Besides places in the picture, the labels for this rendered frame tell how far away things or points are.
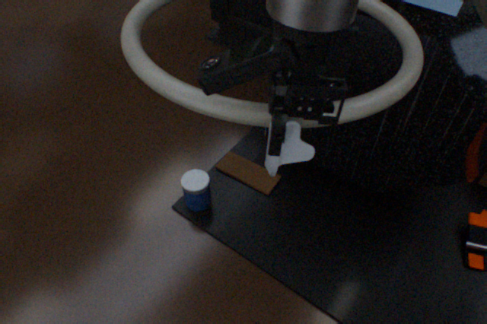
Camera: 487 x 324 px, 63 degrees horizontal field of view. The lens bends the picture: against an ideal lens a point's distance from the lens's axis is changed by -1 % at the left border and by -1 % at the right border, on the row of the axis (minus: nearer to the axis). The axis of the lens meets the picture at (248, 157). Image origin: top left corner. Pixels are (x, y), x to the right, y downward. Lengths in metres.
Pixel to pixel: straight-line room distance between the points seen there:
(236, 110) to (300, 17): 0.16
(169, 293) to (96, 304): 0.23
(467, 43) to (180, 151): 1.13
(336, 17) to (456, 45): 0.78
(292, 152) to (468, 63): 0.75
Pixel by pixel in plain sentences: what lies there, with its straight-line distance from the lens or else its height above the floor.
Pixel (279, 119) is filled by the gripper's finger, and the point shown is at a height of 0.96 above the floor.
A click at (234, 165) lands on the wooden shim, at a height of 0.03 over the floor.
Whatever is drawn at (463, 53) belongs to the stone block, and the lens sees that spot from 1.17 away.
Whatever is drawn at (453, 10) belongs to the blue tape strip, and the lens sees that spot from 1.15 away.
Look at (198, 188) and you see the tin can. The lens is 1.42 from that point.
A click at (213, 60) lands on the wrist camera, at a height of 1.01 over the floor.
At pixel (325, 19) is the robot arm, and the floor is 1.08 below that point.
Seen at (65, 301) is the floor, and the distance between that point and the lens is 1.49.
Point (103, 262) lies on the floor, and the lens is 1.51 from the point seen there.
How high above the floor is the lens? 1.27
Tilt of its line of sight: 49 degrees down
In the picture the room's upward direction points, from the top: straight up
